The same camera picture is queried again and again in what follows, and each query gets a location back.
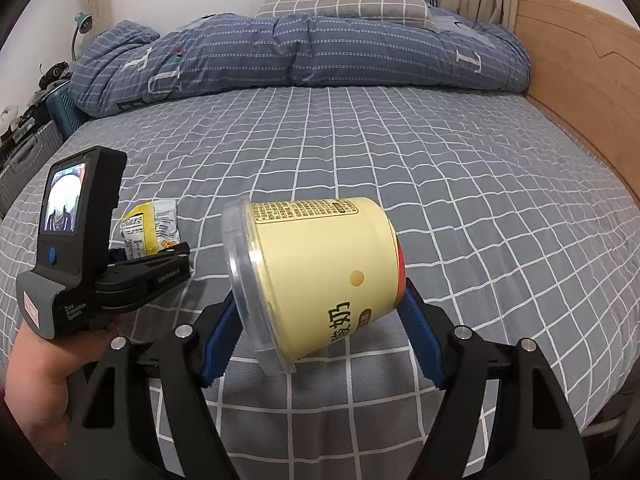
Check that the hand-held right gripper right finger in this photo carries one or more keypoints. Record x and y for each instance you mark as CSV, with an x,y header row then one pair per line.
x,y
420,330

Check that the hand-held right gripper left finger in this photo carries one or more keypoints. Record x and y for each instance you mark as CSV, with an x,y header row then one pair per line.
x,y
220,345

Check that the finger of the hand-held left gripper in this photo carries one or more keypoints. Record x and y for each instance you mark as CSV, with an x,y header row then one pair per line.
x,y
165,255

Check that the yellow foil snack packet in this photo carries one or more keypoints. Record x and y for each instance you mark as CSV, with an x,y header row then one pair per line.
x,y
147,227

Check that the yellow yogurt tub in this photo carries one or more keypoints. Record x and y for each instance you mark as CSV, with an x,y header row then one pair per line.
x,y
320,280

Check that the person's left hand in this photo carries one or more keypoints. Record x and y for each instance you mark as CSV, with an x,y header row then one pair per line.
x,y
40,375

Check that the grey suitcase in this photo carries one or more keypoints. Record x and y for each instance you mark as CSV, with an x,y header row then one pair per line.
x,y
27,165

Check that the teal suitcase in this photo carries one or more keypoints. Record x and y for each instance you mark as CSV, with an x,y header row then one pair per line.
x,y
65,110

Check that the white rumpled object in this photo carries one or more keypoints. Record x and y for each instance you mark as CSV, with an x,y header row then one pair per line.
x,y
9,115

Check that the dark clutter pile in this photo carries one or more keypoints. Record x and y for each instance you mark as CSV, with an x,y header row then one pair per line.
x,y
55,75

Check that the blue desk lamp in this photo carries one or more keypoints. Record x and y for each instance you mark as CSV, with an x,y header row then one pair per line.
x,y
82,22

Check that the blue striped quilt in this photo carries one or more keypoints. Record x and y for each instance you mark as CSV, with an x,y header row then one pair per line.
x,y
300,55

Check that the grey checked pillow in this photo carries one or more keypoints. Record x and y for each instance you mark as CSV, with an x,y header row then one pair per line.
x,y
345,5

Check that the wooden headboard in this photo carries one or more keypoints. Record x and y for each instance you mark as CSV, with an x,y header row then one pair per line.
x,y
590,70

